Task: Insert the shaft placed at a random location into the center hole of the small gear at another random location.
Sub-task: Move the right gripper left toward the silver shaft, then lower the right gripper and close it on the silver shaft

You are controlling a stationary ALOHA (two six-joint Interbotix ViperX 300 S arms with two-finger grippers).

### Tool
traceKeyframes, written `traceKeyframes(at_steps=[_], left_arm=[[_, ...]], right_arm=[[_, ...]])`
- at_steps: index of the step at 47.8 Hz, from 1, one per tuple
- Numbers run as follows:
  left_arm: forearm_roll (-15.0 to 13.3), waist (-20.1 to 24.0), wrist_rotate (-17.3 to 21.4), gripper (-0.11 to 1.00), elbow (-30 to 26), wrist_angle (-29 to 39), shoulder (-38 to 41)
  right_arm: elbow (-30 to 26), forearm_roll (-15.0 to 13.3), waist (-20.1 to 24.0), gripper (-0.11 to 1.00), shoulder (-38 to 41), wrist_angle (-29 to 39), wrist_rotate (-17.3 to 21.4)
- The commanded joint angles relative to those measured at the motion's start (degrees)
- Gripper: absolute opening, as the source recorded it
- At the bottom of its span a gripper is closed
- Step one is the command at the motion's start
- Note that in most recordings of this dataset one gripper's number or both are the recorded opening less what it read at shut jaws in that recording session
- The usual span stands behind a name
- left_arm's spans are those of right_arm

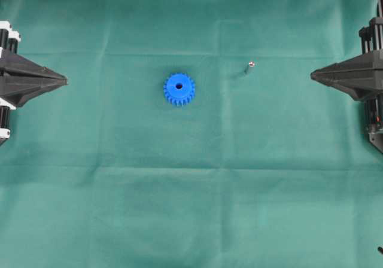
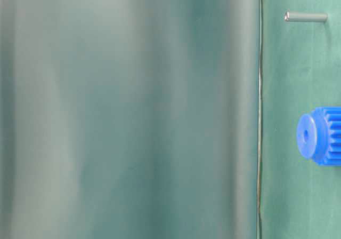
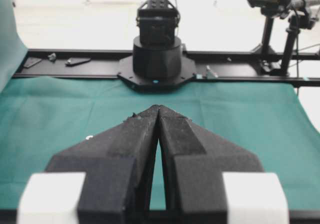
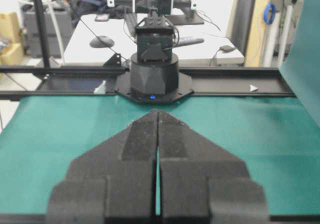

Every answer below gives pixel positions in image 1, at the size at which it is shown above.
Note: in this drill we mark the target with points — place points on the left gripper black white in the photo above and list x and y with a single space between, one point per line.
13 94

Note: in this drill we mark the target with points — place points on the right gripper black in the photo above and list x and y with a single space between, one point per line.
369 60

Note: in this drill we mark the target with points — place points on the green cloth mat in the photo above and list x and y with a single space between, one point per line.
269 169

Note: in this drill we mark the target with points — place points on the blue plastic gear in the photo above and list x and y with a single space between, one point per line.
179 89

